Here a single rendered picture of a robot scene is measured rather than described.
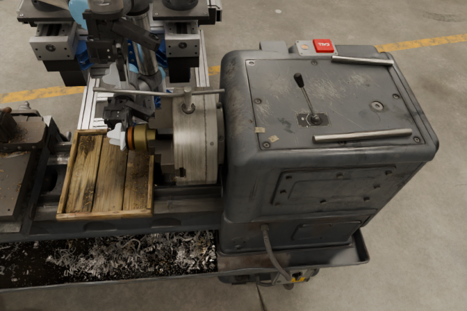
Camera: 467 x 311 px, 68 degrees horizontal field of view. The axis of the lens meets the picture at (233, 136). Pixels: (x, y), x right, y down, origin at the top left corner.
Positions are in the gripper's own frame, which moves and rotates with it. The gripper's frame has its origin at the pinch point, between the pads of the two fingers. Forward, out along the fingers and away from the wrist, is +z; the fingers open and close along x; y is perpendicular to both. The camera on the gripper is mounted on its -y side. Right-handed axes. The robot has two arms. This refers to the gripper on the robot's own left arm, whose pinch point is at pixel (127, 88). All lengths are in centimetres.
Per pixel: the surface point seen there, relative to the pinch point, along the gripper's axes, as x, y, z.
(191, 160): 6.2, -15.9, 19.7
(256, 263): -2, -41, 82
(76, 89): -165, 71, 82
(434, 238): -41, -162, 125
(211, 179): 4.9, -21.7, 28.4
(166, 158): 2.0, -8.5, 22.0
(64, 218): 2, 25, 45
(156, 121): -9.5, -5.2, 16.1
